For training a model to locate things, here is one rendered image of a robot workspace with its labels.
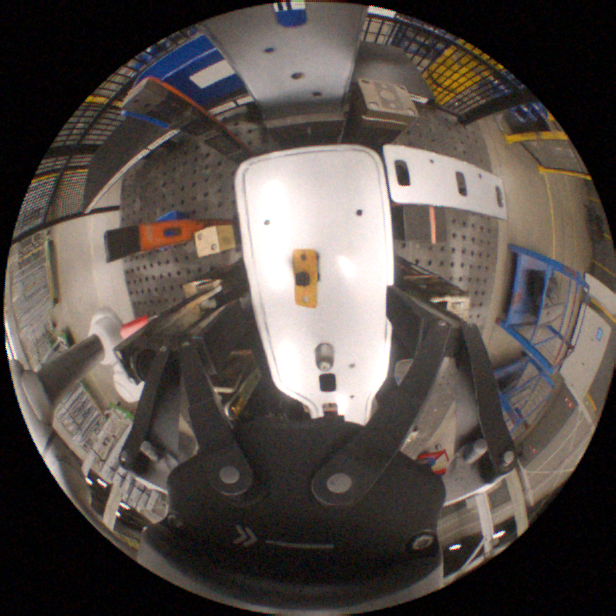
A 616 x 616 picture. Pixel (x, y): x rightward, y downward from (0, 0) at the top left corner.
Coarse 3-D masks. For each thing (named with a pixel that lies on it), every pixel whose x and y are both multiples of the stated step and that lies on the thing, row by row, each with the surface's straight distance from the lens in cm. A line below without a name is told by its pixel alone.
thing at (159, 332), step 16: (192, 304) 24; (224, 304) 29; (160, 320) 21; (176, 320) 24; (192, 320) 25; (208, 320) 26; (128, 336) 21; (144, 336) 20; (160, 336) 22; (128, 352) 19; (144, 352) 17; (128, 368) 20; (144, 368) 17
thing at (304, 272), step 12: (300, 252) 28; (312, 252) 27; (300, 264) 29; (312, 264) 28; (300, 276) 28; (312, 276) 28; (300, 288) 30; (312, 288) 28; (300, 300) 30; (312, 300) 29
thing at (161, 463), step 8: (144, 448) 9; (152, 448) 9; (160, 448) 9; (152, 456) 9; (160, 456) 9; (168, 456) 9; (152, 464) 9; (160, 464) 9; (168, 464) 9; (176, 464) 9; (152, 472) 9; (160, 472) 9; (168, 472) 9; (144, 480) 9; (152, 480) 9; (160, 480) 9; (152, 488) 10; (160, 488) 9
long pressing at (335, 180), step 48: (336, 144) 33; (240, 192) 31; (288, 192) 30; (336, 192) 30; (384, 192) 31; (240, 240) 31; (288, 240) 29; (336, 240) 29; (384, 240) 31; (288, 288) 31; (336, 288) 30; (384, 288) 32; (288, 336) 34; (336, 336) 34; (384, 336) 35; (288, 384) 41; (336, 384) 40
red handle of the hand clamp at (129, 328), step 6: (204, 300) 28; (210, 300) 27; (204, 306) 28; (210, 306) 28; (216, 306) 28; (162, 312) 29; (138, 318) 30; (144, 318) 29; (150, 318) 29; (126, 324) 31; (132, 324) 30; (138, 324) 30; (144, 324) 29; (120, 330) 32; (126, 330) 30; (132, 330) 30; (126, 336) 31
